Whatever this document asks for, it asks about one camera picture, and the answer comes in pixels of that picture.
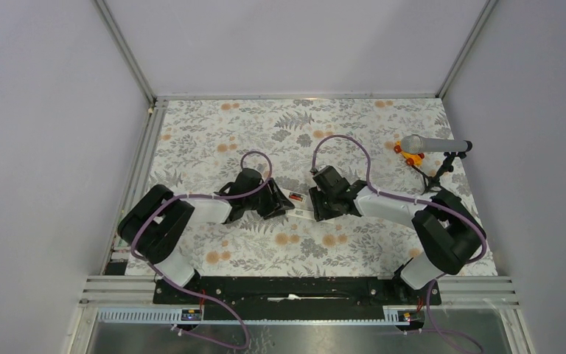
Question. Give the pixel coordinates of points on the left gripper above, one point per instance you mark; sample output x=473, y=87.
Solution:
x=273, y=209

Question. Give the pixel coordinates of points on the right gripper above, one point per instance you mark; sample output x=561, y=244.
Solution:
x=319, y=212

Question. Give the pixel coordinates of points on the white remote control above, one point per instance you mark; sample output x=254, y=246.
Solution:
x=297, y=204

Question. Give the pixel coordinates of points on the white remote battery cover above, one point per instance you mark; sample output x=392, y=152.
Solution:
x=306, y=215

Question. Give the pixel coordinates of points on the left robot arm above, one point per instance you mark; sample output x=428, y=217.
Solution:
x=155, y=225

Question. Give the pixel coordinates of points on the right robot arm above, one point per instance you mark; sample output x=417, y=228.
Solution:
x=448, y=233

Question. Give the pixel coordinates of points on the orange toy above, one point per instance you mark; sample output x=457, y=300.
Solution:
x=413, y=160

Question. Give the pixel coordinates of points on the grey microphone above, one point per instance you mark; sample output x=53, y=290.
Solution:
x=414, y=144

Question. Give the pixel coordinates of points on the floral table mat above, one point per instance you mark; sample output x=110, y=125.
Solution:
x=203, y=144

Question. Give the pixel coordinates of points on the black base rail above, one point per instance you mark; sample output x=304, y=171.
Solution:
x=295, y=298

